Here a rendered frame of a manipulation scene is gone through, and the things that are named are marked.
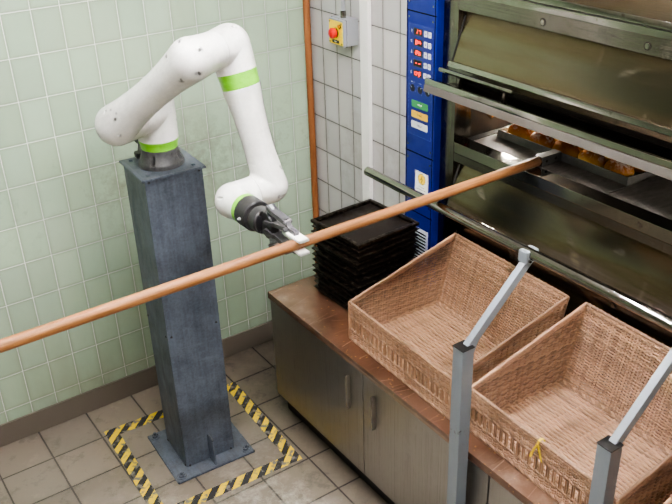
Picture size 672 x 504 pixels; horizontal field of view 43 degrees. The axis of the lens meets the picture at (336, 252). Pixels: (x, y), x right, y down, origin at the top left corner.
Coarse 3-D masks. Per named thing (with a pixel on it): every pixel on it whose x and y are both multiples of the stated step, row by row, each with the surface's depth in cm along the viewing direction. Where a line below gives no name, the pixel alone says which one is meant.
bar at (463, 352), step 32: (416, 192) 258; (480, 224) 237; (544, 256) 219; (512, 288) 225; (608, 288) 204; (480, 320) 224; (640, 416) 190; (608, 448) 187; (448, 480) 246; (608, 480) 190
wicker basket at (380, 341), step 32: (448, 256) 306; (480, 256) 293; (384, 288) 294; (416, 288) 303; (448, 288) 307; (480, 288) 294; (544, 288) 270; (352, 320) 292; (416, 320) 302; (512, 320) 282; (544, 320) 261; (384, 352) 277; (416, 352) 260; (480, 352) 283; (512, 352) 258; (416, 384) 264; (448, 384) 249; (448, 416) 254
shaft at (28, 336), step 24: (504, 168) 262; (528, 168) 267; (432, 192) 248; (456, 192) 251; (384, 216) 238; (312, 240) 226; (240, 264) 215; (168, 288) 205; (96, 312) 196; (24, 336) 188; (48, 336) 192
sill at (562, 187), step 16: (464, 144) 290; (480, 144) 290; (480, 160) 284; (496, 160) 278; (512, 160) 276; (512, 176) 274; (528, 176) 268; (544, 176) 264; (560, 176) 263; (560, 192) 258; (576, 192) 253; (592, 192) 252; (592, 208) 249; (608, 208) 244; (624, 208) 242; (640, 208) 242; (624, 224) 241; (640, 224) 237; (656, 224) 232
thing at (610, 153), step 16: (448, 96) 266; (496, 96) 268; (496, 112) 250; (544, 112) 253; (528, 128) 241; (544, 128) 236; (592, 128) 240; (608, 128) 242; (576, 144) 228; (592, 144) 224; (640, 144) 228; (656, 144) 230; (624, 160) 216; (640, 160) 212
